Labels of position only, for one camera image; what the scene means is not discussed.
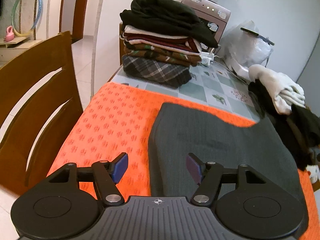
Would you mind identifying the dark grey trousers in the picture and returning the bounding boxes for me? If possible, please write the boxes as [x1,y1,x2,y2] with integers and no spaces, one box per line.
[148,103,309,239]

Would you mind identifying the orange patterned table mat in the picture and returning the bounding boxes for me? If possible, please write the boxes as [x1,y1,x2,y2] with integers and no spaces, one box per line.
[52,83,319,239]

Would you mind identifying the wooden chair left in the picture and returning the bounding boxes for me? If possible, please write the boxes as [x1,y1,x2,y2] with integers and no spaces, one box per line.
[1,31,83,196]

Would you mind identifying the checkered tablecloth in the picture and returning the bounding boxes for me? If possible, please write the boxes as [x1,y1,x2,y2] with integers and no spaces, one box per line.
[111,61,260,122]

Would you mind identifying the black garment right pile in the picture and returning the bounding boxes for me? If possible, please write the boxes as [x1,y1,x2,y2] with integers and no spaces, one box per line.
[248,80,319,171]

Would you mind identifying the grey plaid folded garment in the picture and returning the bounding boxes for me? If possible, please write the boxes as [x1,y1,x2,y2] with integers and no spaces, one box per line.
[122,55,192,88]

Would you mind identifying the white spotted cushion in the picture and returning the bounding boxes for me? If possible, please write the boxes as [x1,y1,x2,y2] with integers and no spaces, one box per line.
[306,165,320,184]

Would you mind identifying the cream white sweater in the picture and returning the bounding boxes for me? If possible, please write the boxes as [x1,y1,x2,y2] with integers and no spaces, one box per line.
[248,64,305,115]

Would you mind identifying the white power strip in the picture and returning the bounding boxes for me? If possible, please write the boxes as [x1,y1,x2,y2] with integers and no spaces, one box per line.
[200,52,216,67]

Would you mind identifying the brown patterned folded garment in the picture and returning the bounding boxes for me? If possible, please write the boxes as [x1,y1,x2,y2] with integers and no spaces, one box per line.
[124,41,202,67]

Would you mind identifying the white plastic bag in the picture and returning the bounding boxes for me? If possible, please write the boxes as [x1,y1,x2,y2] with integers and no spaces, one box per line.
[218,21,274,81]

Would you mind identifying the maroon white folded garment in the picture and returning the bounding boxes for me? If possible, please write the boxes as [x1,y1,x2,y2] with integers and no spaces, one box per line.
[122,25,202,56]

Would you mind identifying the white side cabinet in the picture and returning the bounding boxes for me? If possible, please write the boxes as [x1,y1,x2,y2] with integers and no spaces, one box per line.
[0,37,42,68]

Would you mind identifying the pink water dispenser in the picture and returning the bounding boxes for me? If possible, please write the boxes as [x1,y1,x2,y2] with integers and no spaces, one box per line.
[181,0,231,42]

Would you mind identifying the pink kettlebell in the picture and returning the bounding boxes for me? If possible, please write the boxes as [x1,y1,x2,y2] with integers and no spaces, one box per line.
[4,25,15,42]

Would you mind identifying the black folded garment top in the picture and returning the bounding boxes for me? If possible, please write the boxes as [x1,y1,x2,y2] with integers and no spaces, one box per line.
[120,0,218,48]

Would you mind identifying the colourful hula hoop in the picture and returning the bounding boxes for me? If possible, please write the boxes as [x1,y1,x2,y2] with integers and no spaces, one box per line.
[11,0,43,37]

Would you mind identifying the brown door frame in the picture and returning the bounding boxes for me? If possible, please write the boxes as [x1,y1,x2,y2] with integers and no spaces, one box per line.
[59,0,88,43]

